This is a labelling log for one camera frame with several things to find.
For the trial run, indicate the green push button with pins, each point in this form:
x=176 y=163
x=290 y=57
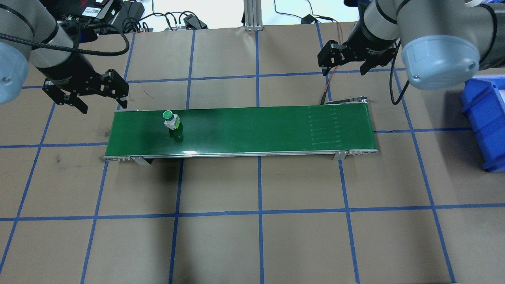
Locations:
x=172 y=123

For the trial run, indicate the small black module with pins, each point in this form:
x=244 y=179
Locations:
x=308 y=19

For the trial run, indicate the black labelled device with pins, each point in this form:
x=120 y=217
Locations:
x=98 y=8

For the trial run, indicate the black power brick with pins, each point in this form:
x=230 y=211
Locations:
x=130 y=12

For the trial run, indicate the black power adapter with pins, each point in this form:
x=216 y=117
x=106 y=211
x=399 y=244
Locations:
x=195 y=21

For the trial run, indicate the green conveyor belt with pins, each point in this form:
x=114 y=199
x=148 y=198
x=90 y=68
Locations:
x=244 y=130

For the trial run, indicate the blue plastic bin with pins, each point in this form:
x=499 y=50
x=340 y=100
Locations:
x=485 y=126

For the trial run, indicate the aluminium profile post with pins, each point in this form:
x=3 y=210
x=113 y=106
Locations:
x=252 y=15

